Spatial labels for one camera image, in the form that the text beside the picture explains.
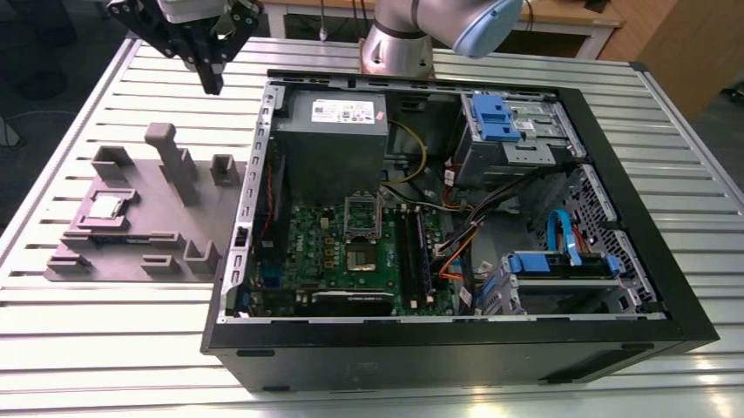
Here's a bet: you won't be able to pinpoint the wooden cabinet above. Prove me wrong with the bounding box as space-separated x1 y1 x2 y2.
597 0 744 125

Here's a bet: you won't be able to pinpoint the CPU socket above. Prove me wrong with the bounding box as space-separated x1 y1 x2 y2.
346 241 387 273

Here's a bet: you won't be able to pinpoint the black wire bundle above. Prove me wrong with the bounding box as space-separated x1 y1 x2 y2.
434 163 582 258

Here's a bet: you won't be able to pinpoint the yellow wire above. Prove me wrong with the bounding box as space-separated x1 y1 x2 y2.
380 119 430 188

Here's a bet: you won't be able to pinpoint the green motherboard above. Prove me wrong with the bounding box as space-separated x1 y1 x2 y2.
248 191 460 317

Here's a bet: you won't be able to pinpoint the grey printed parts rack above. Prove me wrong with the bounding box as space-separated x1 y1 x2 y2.
44 122 248 283

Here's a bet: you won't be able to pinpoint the metal drive bay cage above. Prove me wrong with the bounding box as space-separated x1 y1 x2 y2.
452 91 586 188

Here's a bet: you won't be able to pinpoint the hard disk in blue carrier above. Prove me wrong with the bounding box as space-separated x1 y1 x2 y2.
502 251 622 280

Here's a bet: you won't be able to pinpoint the black graphics card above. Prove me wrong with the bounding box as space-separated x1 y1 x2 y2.
293 289 396 318

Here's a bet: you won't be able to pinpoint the orange wires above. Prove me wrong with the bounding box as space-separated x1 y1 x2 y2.
435 256 467 283

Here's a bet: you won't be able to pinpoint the blue data wire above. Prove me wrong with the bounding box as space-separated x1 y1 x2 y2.
545 208 583 267

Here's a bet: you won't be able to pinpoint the white-framed desk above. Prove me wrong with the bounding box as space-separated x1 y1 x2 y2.
260 0 379 40

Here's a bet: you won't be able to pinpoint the metal disk bay cage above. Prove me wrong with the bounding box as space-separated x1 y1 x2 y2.
472 260 667 317

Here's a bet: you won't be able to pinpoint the metal socket cover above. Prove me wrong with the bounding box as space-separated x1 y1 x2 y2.
343 190 384 241

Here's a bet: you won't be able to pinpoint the black RAM slot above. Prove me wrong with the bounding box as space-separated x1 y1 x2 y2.
403 207 420 304

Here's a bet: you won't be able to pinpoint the grey power supply unit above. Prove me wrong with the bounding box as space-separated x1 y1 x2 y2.
272 90 390 206

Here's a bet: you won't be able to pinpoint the wooden desk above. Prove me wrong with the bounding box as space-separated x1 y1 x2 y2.
510 0 627 62

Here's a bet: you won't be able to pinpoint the RAM stick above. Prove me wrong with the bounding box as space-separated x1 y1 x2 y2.
90 234 175 246

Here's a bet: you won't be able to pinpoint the black PC case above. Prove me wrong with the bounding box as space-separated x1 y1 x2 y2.
200 67 721 393

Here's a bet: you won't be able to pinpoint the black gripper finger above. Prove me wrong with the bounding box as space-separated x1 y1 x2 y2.
105 0 213 96
209 0 264 96

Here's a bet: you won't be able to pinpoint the blue plastic disk carrier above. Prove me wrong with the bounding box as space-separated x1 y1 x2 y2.
479 118 522 143
471 93 514 124

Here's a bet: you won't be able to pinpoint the CPU with silver top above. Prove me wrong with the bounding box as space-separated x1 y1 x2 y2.
85 196 126 219

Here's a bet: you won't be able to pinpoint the coloured power wire bundle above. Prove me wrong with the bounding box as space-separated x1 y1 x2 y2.
380 185 475 214

